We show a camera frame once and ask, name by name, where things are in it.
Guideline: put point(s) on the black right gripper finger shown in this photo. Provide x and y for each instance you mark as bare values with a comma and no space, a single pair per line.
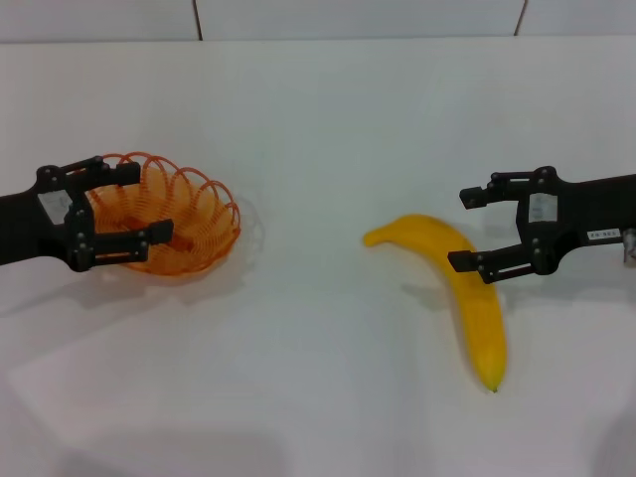
497,191
497,261

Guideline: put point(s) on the yellow banana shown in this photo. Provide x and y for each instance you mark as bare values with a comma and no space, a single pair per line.
487,328

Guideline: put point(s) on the silver metal plug fitting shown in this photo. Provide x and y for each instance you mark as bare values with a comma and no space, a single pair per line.
630,246

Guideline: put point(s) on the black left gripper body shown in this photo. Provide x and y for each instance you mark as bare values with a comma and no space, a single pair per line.
30,223

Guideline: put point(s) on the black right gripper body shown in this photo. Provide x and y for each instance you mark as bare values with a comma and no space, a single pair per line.
571,208

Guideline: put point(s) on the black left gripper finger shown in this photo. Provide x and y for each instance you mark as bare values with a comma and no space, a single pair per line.
124,243
119,174

